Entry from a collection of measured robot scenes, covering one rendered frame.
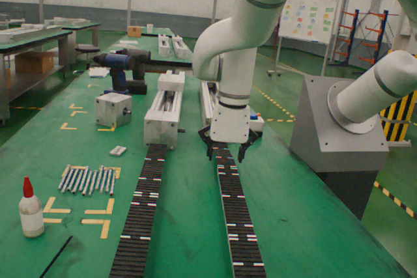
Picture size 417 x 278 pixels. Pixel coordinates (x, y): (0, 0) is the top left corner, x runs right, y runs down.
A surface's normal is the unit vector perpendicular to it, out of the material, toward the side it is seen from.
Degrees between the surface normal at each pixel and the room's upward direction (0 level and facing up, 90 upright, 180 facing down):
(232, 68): 89
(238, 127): 90
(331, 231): 0
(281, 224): 0
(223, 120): 90
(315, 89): 47
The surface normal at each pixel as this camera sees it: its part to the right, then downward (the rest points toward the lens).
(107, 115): -0.32, 0.28
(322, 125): 0.23, -0.40
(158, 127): 0.05, 0.33
